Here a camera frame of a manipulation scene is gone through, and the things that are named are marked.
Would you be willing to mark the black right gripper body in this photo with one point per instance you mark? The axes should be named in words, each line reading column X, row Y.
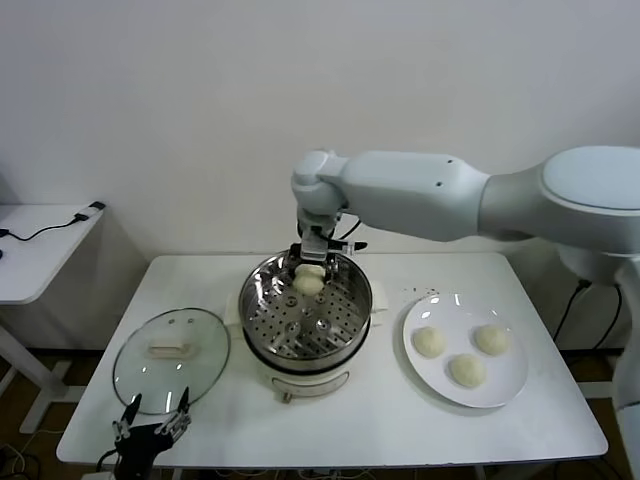
column 316, row 245

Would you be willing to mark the stainless steel steamer basket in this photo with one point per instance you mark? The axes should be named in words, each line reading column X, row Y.
column 260, row 300

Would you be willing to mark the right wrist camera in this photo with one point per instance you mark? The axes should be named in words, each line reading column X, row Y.
column 350, row 246

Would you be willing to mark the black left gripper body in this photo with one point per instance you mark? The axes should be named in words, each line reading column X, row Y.
column 137, row 446

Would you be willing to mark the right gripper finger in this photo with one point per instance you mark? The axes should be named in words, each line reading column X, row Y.
column 333, row 267
column 294, row 257

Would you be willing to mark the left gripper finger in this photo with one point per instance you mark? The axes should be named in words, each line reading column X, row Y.
column 184, row 406
column 132, row 409

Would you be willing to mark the white round plate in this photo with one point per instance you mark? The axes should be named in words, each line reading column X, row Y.
column 425, row 380

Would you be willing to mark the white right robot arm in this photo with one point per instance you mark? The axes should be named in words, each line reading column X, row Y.
column 425, row 195

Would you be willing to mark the white steamed baozi bun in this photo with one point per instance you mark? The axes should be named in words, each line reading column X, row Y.
column 428, row 342
column 306, row 281
column 491, row 340
column 466, row 371

